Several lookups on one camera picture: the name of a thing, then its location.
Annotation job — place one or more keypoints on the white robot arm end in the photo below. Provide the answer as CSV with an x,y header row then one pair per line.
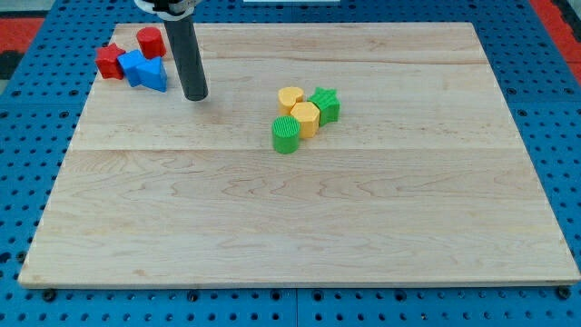
x,y
168,10

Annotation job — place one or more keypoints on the green cylinder block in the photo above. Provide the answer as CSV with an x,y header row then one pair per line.
x,y
285,132

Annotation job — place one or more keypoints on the yellow hexagon block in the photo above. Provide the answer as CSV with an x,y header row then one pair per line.
x,y
308,115

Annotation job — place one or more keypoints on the yellow heart block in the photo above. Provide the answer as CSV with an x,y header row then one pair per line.
x,y
288,97

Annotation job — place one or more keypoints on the green star block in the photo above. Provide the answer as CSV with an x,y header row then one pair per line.
x,y
328,103

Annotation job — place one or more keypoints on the light wooden board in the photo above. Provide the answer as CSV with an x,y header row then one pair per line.
x,y
424,181

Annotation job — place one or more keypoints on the blue triangle block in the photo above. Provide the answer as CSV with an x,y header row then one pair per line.
x,y
152,74

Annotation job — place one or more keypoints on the black cylindrical pointer rod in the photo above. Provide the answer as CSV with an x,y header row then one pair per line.
x,y
187,58

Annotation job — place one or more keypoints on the red cylinder block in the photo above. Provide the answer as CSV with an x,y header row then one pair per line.
x,y
151,42

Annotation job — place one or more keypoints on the blue cube block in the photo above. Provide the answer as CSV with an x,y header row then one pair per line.
x,y
129,62

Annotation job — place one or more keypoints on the red star block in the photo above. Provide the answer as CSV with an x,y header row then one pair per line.
x,y
107,62

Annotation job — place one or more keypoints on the blue perforated metal base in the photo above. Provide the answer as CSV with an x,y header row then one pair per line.
x,y
44,99

